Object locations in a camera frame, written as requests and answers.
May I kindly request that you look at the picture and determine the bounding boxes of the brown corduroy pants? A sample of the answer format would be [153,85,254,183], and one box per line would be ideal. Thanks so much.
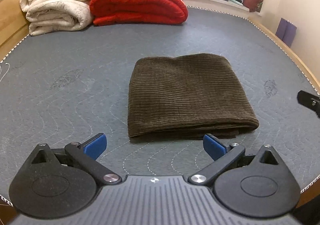
[127,54,259,139]

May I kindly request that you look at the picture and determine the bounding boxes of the red folded quilt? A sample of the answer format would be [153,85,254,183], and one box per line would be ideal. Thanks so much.
[89,0,188,26]

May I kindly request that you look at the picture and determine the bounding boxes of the cream folded blanket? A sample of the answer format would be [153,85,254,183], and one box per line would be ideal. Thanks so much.
[20,0,93,36]

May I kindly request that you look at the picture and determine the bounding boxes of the wooden bed frame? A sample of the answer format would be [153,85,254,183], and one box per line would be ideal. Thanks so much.
[0,0,320,223]

